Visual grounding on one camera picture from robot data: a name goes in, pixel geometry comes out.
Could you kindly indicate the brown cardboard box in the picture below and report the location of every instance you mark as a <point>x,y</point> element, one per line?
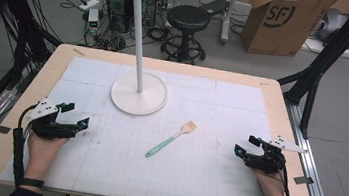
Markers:
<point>270,36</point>

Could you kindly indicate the silver appliance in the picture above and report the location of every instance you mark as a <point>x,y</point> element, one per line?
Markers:
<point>332,25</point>

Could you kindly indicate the flat black case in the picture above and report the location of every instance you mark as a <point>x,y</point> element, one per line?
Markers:
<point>214,6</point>

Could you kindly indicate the small device with green display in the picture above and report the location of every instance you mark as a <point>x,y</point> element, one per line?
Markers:
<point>93,17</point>

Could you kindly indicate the brown tape strip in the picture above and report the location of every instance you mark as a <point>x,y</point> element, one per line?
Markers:
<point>79,52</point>

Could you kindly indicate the black round stool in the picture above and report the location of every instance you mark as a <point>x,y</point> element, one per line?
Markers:
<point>188,17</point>

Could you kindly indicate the person's right hand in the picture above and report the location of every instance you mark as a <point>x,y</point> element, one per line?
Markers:
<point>273,190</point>

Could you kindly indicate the white grid mat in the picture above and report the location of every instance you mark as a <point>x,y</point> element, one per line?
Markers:
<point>186,180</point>

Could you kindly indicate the black computer tower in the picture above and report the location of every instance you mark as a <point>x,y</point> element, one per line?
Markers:
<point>119,7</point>
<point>149,6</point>

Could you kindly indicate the white hook rack stand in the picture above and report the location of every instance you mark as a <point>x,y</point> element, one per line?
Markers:
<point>138,100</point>

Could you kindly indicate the grey tape piece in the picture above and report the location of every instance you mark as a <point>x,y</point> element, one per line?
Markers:
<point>2,129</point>
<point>303,180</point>

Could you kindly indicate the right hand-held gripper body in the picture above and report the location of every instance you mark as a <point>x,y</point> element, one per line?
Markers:
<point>267,161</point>

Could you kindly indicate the white power strip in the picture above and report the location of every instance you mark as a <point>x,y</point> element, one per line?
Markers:
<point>89,4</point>

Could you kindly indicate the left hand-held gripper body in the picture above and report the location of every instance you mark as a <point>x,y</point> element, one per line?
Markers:
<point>48,128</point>

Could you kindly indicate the white flat board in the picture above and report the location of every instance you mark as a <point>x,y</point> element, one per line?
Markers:
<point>336,50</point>

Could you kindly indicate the black wrist band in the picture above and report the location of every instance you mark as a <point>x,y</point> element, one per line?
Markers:
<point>32,182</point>

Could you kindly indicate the person's left hand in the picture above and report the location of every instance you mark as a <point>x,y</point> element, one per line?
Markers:
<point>39,155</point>

